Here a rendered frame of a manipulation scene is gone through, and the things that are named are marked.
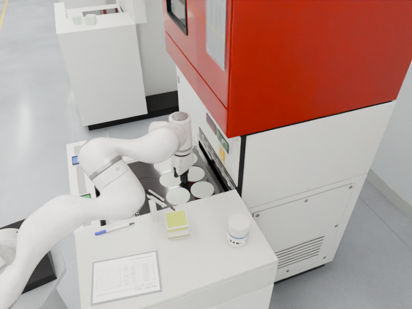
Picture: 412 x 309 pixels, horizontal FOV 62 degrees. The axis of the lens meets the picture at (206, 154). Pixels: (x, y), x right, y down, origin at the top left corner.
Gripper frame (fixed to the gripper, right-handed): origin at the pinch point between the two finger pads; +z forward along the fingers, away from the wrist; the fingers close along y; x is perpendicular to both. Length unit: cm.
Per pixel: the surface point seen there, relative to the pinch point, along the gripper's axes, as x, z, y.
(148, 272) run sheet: 22.8, -4.4, 43.0
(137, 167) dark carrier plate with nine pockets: -23.0, 2.4, 6.0
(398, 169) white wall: 69, 65, -151
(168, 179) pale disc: -6.5, 2.4, 3.1
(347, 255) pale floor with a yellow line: 66, 92, -80
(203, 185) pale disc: 8.0, 2.4, -3.3
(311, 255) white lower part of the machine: 51, 69, -49
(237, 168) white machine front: 23.6, -14.9, -5.1
